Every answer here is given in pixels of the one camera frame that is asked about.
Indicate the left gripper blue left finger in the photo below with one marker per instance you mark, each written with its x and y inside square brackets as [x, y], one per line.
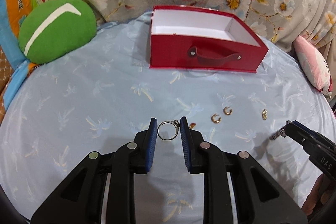
[146, 141]

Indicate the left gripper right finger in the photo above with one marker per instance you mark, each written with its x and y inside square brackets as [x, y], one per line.
[191, 141]

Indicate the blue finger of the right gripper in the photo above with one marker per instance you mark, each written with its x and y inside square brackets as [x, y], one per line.
[295, 127]

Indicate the silver blue-dial wristwatch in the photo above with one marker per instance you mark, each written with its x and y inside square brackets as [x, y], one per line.
[277, 134]

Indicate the gold pearl charm earring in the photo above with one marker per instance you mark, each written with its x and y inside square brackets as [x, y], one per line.
[264, 114]

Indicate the red open jewelry box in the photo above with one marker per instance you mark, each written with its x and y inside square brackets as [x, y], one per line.
[186, 37]

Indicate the person's right hand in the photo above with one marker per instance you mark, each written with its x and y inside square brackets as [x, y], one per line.
[313, 197]

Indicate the gold hoop earring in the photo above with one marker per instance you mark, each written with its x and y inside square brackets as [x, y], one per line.
[227, 110]
[216, 118]

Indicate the pink white pillow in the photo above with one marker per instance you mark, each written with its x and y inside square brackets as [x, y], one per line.
[314, 66]

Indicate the light blue palm-print sheet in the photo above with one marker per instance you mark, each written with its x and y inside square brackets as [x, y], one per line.
[98, 97]

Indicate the green round plush pillow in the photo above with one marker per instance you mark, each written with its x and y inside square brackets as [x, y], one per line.
[56, 28]

